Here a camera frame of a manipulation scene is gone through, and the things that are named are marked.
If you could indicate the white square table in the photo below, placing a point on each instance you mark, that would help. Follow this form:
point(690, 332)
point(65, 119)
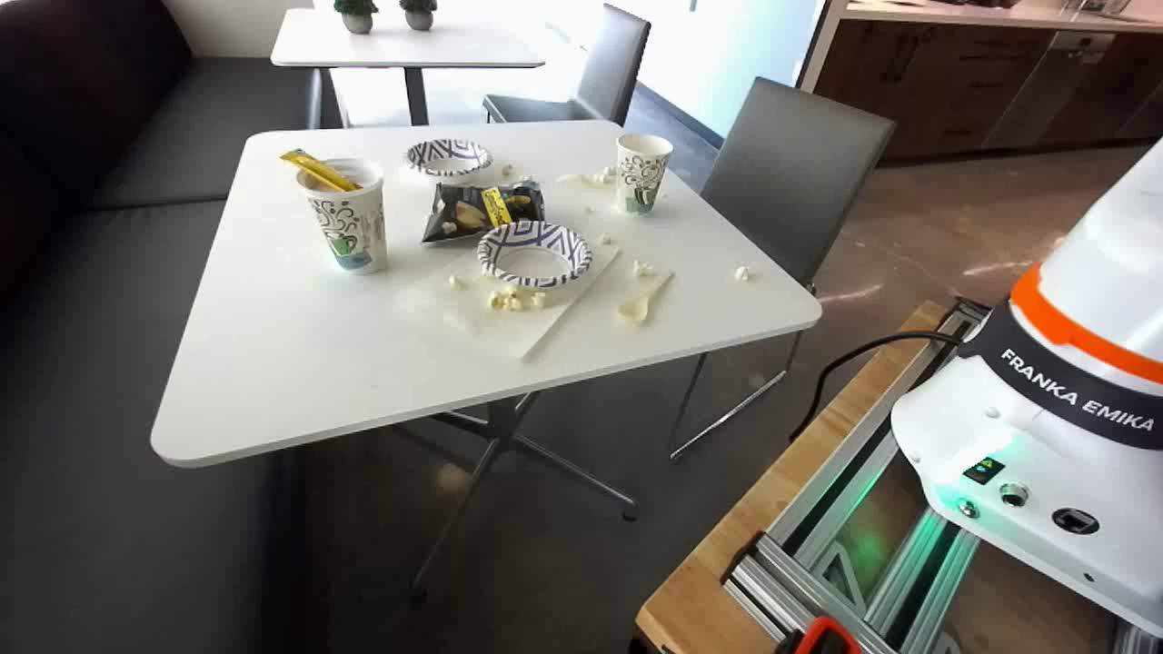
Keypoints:
point(314, 352)

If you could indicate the small dark patterned bowl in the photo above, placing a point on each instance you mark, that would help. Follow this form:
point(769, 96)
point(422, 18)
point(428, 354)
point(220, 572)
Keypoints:
point(450, 159)

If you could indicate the potted plant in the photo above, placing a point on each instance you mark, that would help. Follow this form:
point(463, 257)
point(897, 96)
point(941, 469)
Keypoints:
point(359, 17)
point(421, 12)

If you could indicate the white plastic fork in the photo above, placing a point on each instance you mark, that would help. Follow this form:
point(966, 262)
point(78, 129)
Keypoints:
point(643, 298)

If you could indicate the wide grey chair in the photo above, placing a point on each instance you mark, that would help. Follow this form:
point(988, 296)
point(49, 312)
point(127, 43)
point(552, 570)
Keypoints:
point(795, 176)

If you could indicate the blue patterned paper bowl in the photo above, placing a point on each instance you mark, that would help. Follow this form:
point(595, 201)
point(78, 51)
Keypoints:
point(534, 257)

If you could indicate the crumpled white wrapper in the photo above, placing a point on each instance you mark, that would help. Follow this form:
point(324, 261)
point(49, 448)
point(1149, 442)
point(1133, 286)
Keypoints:
point(595, 178)

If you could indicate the small white table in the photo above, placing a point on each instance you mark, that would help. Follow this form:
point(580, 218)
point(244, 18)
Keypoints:
point(403, 46)

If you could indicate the short yellow wrapper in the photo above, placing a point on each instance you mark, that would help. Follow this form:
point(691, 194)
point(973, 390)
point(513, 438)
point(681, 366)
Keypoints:
point(495, 207)

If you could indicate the aluminium profile frame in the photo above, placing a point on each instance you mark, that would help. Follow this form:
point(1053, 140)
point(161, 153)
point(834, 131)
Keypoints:
point(838, 511)

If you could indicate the single pale food crumb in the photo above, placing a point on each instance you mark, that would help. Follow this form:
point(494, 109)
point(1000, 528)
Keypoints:
point(743, 275)

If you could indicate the black snack bag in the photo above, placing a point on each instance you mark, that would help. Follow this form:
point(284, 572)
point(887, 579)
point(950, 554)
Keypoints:
point(451, 216)

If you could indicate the small printed paper cup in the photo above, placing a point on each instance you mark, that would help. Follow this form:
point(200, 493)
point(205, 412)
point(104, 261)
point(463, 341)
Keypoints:
point(646, 176)

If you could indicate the tall printed paper cup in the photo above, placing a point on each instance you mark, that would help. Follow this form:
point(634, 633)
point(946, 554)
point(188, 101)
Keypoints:
point(350, 234)

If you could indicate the yellow stick packet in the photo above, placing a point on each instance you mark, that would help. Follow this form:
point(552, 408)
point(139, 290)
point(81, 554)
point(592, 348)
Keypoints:
point(322, 171)

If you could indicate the pale food crumb cluster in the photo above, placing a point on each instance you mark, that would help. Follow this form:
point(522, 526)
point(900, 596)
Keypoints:
point(509, 298)

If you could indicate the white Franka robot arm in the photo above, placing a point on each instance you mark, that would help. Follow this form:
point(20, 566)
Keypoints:
point(1068, 458)

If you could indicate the dark upholstered bench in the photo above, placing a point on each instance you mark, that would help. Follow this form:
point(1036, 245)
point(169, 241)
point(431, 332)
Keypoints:
point(84, 302)

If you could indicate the wooden workbench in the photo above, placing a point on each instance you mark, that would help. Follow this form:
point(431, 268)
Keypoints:
point(713, 570)

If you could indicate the narrow grey chair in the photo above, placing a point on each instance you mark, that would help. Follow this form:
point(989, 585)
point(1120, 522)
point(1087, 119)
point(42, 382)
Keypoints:
point(611, 58)

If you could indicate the wooden counter cabinet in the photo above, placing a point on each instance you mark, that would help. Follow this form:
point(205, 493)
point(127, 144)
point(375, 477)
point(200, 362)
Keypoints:
point(969, 86)

